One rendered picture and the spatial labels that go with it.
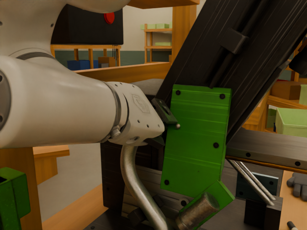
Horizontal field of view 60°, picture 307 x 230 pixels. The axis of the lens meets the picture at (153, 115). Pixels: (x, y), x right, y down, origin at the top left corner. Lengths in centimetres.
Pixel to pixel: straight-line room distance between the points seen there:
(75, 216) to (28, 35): 60
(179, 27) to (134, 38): 959
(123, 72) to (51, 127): 75
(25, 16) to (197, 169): 37
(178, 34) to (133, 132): 100
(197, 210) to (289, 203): 47
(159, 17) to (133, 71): 946
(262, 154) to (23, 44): 48
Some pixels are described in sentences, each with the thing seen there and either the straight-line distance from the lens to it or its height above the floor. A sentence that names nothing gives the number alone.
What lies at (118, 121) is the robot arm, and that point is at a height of 125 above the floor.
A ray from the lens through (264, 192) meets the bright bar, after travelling 68.
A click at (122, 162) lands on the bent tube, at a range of 54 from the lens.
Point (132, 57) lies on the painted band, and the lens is 1096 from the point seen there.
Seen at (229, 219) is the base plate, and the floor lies 90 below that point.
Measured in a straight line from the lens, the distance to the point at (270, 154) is 60.
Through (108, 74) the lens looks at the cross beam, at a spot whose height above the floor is 126.
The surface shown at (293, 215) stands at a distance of 87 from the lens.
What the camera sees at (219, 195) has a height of 109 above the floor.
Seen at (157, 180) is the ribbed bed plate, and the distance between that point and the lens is 57.
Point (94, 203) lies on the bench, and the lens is 88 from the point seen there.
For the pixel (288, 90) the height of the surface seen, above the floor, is 85.
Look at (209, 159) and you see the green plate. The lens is 50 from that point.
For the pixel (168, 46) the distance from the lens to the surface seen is 963.
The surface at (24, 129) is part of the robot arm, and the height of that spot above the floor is 128.
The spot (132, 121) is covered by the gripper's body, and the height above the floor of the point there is 124.
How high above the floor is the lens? 134
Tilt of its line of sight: 14 degrees down
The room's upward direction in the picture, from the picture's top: straight up
